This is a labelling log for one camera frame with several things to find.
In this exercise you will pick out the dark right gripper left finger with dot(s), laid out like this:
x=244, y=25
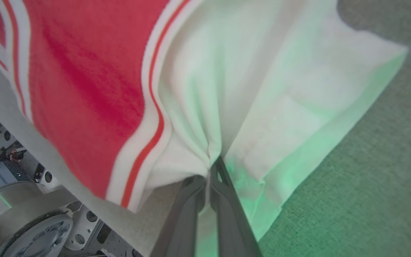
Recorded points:
x=182, y=221

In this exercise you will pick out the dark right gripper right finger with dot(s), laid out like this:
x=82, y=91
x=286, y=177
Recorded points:
x=232, y=221

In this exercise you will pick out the grey robot waist base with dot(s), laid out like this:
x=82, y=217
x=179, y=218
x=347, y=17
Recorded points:
x=30, y=214

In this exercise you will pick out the red basketball jersey white trim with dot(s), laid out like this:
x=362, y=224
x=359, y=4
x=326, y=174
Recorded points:
x=84, y=89

